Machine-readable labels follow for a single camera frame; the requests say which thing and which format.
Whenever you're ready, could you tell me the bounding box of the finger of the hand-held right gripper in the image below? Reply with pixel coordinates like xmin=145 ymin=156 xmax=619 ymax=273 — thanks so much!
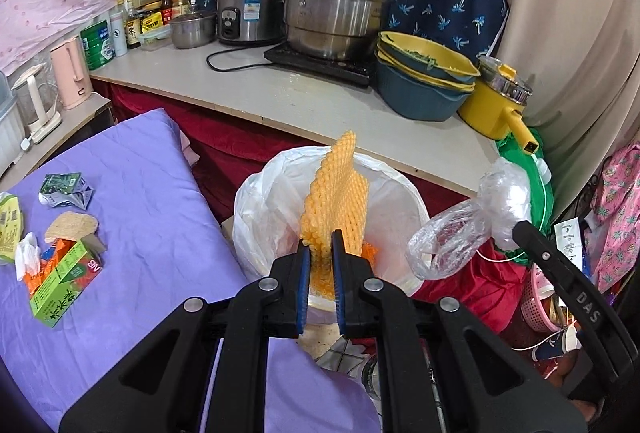
xmin=512 ymin=220 xmax=581 ymax=286

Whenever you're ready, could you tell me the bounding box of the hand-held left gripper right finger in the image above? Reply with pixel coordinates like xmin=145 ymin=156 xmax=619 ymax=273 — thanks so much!
xmin=330 ymin=229 xmax=588 ymax=433

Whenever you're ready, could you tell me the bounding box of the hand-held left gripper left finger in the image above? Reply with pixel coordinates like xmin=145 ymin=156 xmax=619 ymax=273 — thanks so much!
xmin=60 ymin=243 xmax=313 ymax=433

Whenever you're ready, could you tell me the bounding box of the clear plastic bag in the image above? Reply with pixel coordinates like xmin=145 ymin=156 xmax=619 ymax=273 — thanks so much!
xmin=407 ymin=158 xmax=531 ymax=279

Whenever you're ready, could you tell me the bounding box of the waste bin with white liner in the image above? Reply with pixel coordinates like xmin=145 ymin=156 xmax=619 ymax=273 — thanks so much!
xmin=232 ymin=144 xmax=431 ymax=324

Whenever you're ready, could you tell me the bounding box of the yellow foam net sleeve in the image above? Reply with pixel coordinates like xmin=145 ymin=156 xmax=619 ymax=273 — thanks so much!
xmin=300 ymin=130 xmax=371 ymax=299

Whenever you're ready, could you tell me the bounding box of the green rectangular box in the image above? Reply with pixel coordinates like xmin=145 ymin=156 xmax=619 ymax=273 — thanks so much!
xmin=29 ymin=238 xmax=106 ymax=329

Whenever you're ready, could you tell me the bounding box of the orange snack wrapper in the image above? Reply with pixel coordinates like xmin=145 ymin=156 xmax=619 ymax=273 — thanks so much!
xmin=22 ymin=238 xmax=76 ymax=299

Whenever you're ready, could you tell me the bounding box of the white paper tag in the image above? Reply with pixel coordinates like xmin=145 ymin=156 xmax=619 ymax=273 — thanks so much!
xmin=552 ymin=219 xmax=583 ymax=266

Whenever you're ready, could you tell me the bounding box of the pink plastic basket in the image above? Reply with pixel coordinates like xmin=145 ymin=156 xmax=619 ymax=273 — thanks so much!
xmin=520 ymin=263 xmax=576 ymax=334

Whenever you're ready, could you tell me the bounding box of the pink pineapple print cloth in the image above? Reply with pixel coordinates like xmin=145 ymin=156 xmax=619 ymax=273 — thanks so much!
xmin=585 ymin=143 xmax=640 ymax=294

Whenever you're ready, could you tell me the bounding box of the yellow electric pot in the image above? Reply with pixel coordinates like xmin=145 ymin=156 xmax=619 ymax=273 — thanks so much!
xmin=457 ymin=55 xmax=541 ymax=156

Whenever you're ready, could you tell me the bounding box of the purple cloth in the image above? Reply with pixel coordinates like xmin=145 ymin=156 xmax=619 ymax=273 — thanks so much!
xmin=0 ymin=108 xmax=381 ymax=433

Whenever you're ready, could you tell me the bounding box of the dark blue basin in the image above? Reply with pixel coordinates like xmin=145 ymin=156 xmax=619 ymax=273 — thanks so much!
xmin=375 ymin=60 xmax=471 ymax=122

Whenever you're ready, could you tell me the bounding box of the red cloth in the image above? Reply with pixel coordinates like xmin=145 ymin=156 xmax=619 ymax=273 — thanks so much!
xmin=110 ymin=83 xmax=521 ymax=329

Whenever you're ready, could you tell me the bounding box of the yellow colander basin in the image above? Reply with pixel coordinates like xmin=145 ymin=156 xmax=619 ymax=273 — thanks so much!
xmin=376 ymin=50 xmax=476 ymax=94
xmin=378 ymin=31 xmax=482 ymax=84

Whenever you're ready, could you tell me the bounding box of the beige curtain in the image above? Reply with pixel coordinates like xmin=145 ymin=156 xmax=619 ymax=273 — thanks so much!
xmin=462 ymin=0 xmax=640 ymax=214

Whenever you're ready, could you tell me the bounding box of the black induction cooktop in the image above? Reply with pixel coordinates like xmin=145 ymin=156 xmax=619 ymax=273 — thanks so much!
xmin=263 ymin=44 xmax=378 ymax=88

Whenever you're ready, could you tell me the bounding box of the tan sponge piece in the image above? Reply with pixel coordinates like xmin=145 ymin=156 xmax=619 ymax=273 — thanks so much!
xmin=44 ymin=212 xmax=100 ymax=244

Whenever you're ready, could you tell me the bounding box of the crushed green drink carton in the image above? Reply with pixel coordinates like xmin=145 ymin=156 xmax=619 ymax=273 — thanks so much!
xmin=39 ymin=173 xmax=95 ymax=211

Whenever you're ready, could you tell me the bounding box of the white crumpled tissue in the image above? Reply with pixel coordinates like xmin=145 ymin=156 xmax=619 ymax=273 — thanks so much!
xmin=15 ymin=233 xmax=41 ymax=284

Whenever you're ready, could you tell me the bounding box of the small steel lidded pot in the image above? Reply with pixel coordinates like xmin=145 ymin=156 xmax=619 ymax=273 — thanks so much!
xmin=170 ymin=10 xmax=218 ymax=50

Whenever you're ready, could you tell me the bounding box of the steel rice cooker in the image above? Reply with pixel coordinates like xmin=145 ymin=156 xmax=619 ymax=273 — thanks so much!
xmin=215 ymin=0 xmax=286 ymax=46

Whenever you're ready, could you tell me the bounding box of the clear food container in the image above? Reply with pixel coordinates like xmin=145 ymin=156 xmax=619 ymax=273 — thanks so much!
xmin=139 ymin=29 xmax=171 ymax=51

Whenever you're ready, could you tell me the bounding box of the yellow-green packet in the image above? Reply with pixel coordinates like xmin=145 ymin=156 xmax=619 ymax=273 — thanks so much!
xmin=0 ymin=193 xmax=25 ymax=264

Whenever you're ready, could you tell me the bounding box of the dark bottle white label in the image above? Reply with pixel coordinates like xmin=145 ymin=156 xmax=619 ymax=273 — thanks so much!
xmin=124 ymin=8 xmax=142 ymax=50

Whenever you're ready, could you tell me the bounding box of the green tin can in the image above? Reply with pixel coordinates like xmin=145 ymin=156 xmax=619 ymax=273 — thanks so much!
xmin=80 ymin=19 xmax=116 ymax=72

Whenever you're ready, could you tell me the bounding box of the pink electric kettle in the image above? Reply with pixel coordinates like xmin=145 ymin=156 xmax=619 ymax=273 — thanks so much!
xmin=50 ymin=35 xmax=93 ymax=110

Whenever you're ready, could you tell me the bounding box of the white dish box clear lid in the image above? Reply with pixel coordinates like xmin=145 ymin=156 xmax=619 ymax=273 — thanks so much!
xmin=0 ymin=70 xmax=26 ymax=174

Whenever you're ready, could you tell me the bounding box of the black power cable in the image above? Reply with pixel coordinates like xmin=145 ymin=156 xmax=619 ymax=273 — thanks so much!
xmin=206 ymin=45 xmax=273 ymax=72

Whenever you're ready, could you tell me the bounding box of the glass kettle white handle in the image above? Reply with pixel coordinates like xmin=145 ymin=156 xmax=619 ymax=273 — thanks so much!
xmin=11 ymin=65 xmax=63 ymax=144

